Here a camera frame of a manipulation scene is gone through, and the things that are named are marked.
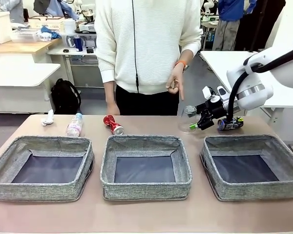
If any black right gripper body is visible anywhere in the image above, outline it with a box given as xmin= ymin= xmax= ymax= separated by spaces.
xmin=205 ymin=97 xmax=229 ymax=120

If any crushed black can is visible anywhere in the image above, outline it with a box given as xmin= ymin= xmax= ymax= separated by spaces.
xmin=217 ymin=116 xmax=244 ymax=132

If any clear plastic cup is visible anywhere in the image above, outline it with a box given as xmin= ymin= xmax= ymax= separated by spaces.
xmin=178 ymin=105 xmax=204 ymax=134

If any crushed red can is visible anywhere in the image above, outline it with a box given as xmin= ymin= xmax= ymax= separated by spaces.
xmin=103 ymin=114 xmax=125 ymax=136

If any plastic bottle pink label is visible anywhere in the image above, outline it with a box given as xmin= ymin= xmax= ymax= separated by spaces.
xmin=65 ymin=113 xmax=84 ymax=137

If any white paper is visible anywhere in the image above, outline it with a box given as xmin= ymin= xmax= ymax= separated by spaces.
xmin=41 ymin=109 xmax=55 ymax=127

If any person's left forearm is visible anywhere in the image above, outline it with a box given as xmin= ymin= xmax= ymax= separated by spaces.
xmin=179 ymin=48 xmax=195 ymax=65

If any person's right forearm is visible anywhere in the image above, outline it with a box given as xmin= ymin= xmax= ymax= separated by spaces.
xmin=104 ymin=81 xmax=118 ymax=105

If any person's left hand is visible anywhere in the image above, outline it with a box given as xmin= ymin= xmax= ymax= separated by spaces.
xmin=166 ymin=65 xmax=187 ymax=101

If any person's right hand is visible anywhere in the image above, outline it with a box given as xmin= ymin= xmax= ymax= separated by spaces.
xmin=106 ymin=103 xmax=121 ymax=116

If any large white table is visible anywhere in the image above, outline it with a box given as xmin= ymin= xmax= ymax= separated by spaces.
xmin=200 ymin=50 xmax=293 ymax=122

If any orange wrist watch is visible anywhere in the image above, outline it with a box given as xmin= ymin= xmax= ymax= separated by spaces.
xmin=174 ymin=60 xmax=190 ymax=73

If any person torso white sweater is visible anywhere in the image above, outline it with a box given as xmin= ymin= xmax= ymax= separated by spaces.
xmin=94 ymin=0 xmax=203 ymax=117

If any grey fabric basket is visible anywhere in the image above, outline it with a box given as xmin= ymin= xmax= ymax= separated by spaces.
xmin=200 ymin=134 xmax=293 ymax=202
xmin=0 ymin=136 xmax=95 ymax=202
xmin=100 ymin=135 xmax=193 ymax=201

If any background person blue jacket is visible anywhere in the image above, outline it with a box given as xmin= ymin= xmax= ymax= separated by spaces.
xmin=211 ymin=0 xmax=257 ymax=51

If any black hanging coat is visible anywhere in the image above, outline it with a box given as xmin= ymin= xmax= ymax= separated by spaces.
xmin=244 ymin=0 xmax=286 ymax=52

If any white desk with metal legs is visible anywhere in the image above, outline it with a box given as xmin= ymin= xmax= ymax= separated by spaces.
xmin=46 ymin=46 xmax=100 ymax=88

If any black backpack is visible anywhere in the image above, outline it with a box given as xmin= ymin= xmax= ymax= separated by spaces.
xmin=50 ymin=78 xmax=82 ymax=115

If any blue bottle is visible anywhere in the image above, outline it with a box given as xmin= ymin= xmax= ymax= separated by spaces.
xmin=73 ymin=35 xmax=84 ymax=52

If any white desktop device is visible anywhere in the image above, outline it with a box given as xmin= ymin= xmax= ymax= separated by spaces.
xmin=74 ymin=20 xmax=97 ymax=34

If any white cylinder roll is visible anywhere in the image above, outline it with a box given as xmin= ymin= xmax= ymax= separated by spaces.
xmin=63 ymin=18 xmax=76 ymax=34

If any blue cloth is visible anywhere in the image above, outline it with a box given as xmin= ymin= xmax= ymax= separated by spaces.
xmin=40 ymin=26 xmax=62 ymax=39

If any cream crate wooden rim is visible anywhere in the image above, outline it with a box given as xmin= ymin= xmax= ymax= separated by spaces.
xmin=28 ymin=16 xmax=65 ymax=32

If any background person light blue shirt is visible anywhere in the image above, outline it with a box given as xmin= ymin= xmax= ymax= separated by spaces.
xmin=34 ymin=0 xmax=79 ymax=21

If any clear plastic container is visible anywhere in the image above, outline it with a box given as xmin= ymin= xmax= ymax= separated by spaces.
xmin=11 ymin=28 xmax=41 ymax=43

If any wooden top workbench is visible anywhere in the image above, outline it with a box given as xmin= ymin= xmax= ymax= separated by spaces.
xmin=0 ymin=38 xmax=63 ymax=64

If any white storage box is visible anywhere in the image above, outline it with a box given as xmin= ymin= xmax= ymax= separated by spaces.
xmin=0 ymin=11 xmax=13 ymax=44

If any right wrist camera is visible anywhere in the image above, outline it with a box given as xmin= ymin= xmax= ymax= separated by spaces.
xmin=202 ymin=85 xmax=231 ymax=108

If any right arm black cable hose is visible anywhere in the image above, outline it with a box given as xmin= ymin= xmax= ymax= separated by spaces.
xmin=228 ymin=44 xmax=293 ymax=122

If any black cord on sweater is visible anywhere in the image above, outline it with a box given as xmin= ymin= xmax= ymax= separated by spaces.
xmin=131 ymin=0 xmax=140 ymax=94

